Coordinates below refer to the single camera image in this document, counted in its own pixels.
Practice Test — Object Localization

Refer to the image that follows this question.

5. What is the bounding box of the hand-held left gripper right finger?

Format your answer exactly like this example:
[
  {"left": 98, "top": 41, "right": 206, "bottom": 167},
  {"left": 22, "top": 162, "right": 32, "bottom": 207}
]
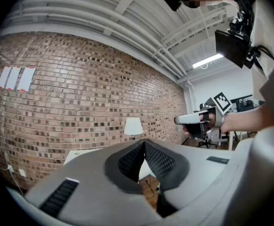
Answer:
[{"left": 144, "top": 139, "right": 238, "bottom": 218}]

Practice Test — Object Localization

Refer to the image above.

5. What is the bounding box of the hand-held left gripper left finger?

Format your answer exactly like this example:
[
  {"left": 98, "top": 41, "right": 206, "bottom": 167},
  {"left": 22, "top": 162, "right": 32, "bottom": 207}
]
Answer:
[{"left": 25, "top": 139, "right": 162, "bottom": 226}]

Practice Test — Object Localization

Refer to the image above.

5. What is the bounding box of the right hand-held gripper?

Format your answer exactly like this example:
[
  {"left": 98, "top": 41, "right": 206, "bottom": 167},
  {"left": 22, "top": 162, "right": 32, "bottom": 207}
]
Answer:
[{"left": 174, "top": 92, "right": 233, "bottom": 140}]

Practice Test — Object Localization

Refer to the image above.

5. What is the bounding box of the person's right forearm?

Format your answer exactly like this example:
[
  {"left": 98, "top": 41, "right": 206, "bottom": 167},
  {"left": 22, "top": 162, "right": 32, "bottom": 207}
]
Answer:
[{"left": 221, "top": 102, "right": 274, "bottom": 134}]

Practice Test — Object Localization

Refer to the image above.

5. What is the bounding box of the person's right hand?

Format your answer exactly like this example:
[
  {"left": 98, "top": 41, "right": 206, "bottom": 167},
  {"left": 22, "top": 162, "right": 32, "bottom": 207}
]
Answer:
[{"left": 183, "top": 112, "right": 218, "bottom": 139}]

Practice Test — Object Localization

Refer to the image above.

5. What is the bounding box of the white drain pipe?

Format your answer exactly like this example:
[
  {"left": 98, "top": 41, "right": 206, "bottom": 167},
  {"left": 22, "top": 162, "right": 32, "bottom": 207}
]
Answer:
[{"left": 184, "top": 80, "right": 198, "bottom": 114}]

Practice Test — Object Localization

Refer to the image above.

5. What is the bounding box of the white table lamp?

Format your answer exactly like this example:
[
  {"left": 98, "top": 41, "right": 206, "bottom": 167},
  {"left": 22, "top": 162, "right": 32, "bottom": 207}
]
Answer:
[{"left": 123, "top": 117, "right": 144, "bottom": 140}]

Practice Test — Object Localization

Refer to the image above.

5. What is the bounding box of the ceiling light bar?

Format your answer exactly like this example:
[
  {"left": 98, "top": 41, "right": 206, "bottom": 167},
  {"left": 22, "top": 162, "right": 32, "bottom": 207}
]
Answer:
[{"left": 192, "top": 53, "right": 224, "bottom": 69}]

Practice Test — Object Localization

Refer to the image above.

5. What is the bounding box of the black chest-mounted device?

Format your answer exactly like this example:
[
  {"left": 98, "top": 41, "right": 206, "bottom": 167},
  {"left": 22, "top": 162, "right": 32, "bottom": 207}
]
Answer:
[{"left": 214, "top": 13, "right": 261, "bottom": 69}]

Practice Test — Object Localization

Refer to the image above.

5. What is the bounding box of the person's beige shirt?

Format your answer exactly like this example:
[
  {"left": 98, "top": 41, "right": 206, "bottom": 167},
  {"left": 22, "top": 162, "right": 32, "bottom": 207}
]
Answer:
[{"left": 249, "top": 0, "right": 274, "bottom": 127}]

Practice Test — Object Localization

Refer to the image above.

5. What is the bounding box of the white cable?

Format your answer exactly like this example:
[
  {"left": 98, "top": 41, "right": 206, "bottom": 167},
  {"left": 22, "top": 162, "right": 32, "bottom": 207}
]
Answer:
[{"left": 9, "top": 170, "right": 25, "bottom": 196}]

